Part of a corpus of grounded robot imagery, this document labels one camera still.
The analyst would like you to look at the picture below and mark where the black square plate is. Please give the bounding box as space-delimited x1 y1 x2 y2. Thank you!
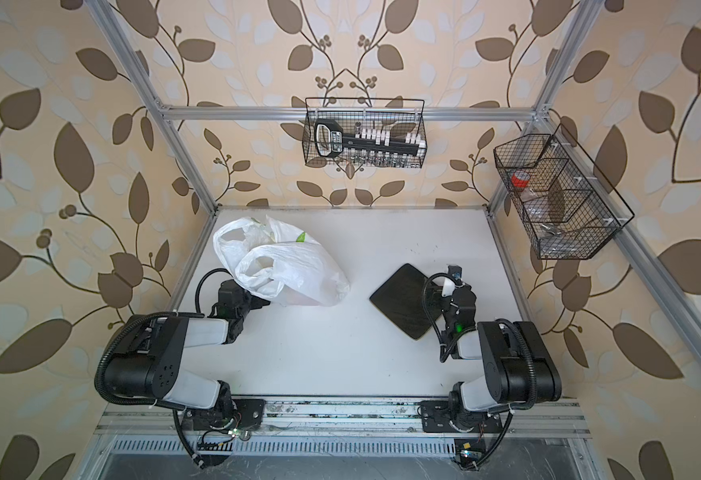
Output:
369 264 441 340

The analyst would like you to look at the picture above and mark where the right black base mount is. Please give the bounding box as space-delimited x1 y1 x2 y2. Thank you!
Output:
417 400 502 435

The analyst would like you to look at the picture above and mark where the white plastic bag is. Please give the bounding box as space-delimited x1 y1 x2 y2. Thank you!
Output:
212 216 350 307

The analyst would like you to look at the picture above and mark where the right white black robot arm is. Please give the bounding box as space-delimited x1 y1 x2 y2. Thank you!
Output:
417 265 562 471

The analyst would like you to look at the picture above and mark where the back black wire basket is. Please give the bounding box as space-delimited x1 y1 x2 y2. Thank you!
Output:
298 96 428 169

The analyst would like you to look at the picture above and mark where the right black wire basket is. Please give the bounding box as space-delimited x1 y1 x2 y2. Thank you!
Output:
493 125 634 260

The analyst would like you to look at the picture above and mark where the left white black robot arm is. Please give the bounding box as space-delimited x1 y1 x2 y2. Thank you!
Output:
94 267 270 469

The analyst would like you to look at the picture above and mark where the black wire basket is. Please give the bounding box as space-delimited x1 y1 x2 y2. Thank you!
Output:
493 125 634 260
298 96 428 169

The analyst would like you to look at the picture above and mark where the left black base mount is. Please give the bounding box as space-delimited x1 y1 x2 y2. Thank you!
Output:
184 398 266 431

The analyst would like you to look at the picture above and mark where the red capped clear bottle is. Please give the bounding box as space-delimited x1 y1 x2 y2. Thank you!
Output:
510 169 538 202

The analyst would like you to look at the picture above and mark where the black socket tool set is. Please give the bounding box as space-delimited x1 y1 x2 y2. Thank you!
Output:
312 119 427 159

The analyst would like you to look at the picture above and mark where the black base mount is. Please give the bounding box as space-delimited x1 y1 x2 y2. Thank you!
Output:
417 400 502 435
184 398 266 431

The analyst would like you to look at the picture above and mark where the aluminium rail frame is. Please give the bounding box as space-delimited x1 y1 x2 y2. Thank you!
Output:
94 395 592 439

